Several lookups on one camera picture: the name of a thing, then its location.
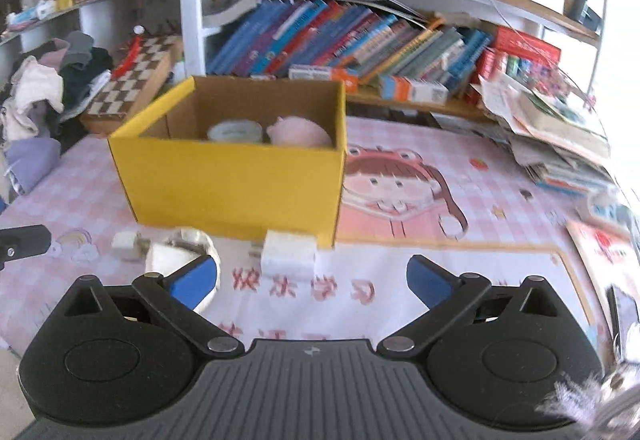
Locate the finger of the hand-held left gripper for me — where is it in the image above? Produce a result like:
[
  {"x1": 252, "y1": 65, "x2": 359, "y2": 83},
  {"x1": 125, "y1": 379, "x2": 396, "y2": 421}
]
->
[{"x1": 0, "y1": 224, "x2": 52, "y2": 271}]

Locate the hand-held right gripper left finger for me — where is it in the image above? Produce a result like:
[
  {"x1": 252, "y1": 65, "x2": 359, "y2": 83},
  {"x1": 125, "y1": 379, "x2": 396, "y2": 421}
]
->
[{"x1": 62, "y1": 254, "x2": 245, "y2": 360}]

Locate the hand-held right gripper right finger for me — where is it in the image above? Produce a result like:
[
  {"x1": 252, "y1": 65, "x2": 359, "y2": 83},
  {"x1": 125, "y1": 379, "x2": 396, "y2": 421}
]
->
[{"x1": 376, "y1": 254, "x2": 568, "y2": 360}]

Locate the white rectangular block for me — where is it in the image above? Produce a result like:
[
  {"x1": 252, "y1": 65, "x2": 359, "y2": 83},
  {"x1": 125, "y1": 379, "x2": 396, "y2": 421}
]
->
[{"x1": 261, "y1": 230, "x2": 317, "y2": 277}]

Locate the yellow cardboard box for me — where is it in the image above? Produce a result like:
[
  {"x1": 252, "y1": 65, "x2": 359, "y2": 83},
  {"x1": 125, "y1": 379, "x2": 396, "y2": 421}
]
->
[{"x1": 107, "y1": 75, "x2": 348, "y2": 248}]

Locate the white tape roll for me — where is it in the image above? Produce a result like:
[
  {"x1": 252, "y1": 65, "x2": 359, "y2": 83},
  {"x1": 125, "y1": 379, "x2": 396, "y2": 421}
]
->
[{"x1": 145, "y1": 227, "x2": 221, "y2": 313}]

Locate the pink printed desk mat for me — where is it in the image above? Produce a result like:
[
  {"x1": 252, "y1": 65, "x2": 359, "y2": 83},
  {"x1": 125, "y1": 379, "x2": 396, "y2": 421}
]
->
[{"x1": 0, "y1": 115, "x2": 640, "y2": 371}]

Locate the white charger plug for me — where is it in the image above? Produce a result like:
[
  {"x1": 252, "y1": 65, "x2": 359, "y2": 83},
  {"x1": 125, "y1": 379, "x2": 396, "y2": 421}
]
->
[{"x1": 111, "y1": 231, "x2": 151, "y2": 261}]

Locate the pile of clothes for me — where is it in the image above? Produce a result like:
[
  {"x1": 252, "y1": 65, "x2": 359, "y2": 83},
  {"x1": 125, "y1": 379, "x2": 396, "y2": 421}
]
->
[{"x1": 0, "y1": 31, "x2": 113, "y2": 211}]

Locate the wooden chess board box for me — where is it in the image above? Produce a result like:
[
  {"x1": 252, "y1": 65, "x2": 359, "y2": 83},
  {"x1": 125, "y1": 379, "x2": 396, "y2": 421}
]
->
[{"x1": 80, "y1": 34, "x2": 183, "y2": 133}]

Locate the pink plush toy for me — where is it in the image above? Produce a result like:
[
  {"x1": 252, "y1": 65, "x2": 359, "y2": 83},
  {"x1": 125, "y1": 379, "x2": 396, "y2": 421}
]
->
[{"x1": 265, "y1": 116, "x2": 333, "y2": 148}]

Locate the red white booklet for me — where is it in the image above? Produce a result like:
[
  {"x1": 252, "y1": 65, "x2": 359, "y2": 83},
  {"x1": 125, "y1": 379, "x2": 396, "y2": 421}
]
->
[{"x1": 566, "y1": 217, "x2": 640, "y2": 301}]

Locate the orange white carton, short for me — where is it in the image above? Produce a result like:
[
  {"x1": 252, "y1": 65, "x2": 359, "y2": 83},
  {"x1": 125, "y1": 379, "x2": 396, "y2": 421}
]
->
[{"x1": 378, "y1": 74, "x2": 449, "y2": 105}]

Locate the blue printed packet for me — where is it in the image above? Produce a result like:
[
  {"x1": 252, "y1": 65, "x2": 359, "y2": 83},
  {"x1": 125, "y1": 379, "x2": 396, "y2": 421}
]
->
[{"x1": 585, "y1": 193, "x2": 640, "y2": 233}]

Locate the stack of papers and books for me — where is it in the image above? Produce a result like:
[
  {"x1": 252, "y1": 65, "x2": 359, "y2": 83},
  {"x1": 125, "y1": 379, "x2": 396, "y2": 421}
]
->
[{"x1": 435, "y1": 70, "x2": 618, "y2": 196}]

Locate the lilac fuzzy sleeve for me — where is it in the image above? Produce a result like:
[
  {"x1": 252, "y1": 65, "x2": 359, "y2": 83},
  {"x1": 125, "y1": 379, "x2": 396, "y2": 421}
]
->
[{"x1": 535, "y1": 360, "x2": 640, "y2": 440}]

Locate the dark phone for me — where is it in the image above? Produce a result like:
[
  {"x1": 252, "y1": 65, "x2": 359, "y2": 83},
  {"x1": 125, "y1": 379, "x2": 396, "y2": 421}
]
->
[{"x1": 606, "y1": 284, "x2": 640, "y2": 363}]

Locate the red pen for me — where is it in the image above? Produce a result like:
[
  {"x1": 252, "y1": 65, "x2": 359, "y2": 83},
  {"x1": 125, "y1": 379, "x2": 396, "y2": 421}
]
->
[{"x1": 112, "y1": 26, "x2": 146, "y2": 77}]

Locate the orange white carton, long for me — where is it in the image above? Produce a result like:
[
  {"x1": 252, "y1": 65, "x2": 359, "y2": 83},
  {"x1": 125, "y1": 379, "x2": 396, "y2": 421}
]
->
[{"x1": 287, "y1": 64, "x2": 361, "y2": 94}]

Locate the red box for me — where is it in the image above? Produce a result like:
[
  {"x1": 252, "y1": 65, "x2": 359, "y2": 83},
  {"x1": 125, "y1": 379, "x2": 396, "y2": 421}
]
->
[{"x1": 472, "y1": 26, "x2": 562, "y2": 104}]

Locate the white shelf unit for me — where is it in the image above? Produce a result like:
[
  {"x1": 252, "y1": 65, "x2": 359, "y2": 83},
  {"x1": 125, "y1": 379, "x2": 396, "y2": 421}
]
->
[{"x1": 0, "y1": 0, "x2": 616, "y2": 121}]

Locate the row of colourful books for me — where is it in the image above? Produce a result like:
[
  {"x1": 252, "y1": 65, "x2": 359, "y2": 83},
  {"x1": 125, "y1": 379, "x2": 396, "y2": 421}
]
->
[{"x1": 207, "y1": 0, "x2": 496, "y2": 96}]

